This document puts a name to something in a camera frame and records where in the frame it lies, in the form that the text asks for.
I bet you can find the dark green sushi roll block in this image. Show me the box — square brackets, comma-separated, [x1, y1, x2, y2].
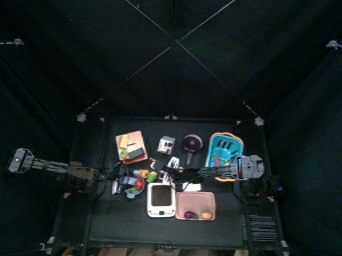
[126, 147, 148, 160]

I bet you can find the yellow green toy food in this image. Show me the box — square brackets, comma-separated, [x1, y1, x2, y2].
[146, 171, 161, 184]

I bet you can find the small black white device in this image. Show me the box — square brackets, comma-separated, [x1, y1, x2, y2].
[157, 135, 177, 156]

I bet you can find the light green toy leaf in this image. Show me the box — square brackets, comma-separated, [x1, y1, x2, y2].
[118, 134, 131, 160]

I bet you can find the white kitchen scale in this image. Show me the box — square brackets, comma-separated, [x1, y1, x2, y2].
[146, 182, 178, 219]

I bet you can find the small black toy pan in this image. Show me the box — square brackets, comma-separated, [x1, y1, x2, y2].
[182, 133, 205, 166]

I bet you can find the teal colander with yellow rim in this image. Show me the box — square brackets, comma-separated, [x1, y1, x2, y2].
[205, 131, 246, 183]

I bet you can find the pink plastic tray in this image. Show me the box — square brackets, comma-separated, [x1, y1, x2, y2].
[174, 190, 218, 222]

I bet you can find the white text label sticker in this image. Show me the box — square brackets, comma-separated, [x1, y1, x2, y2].
[249, 214, 280, 243]

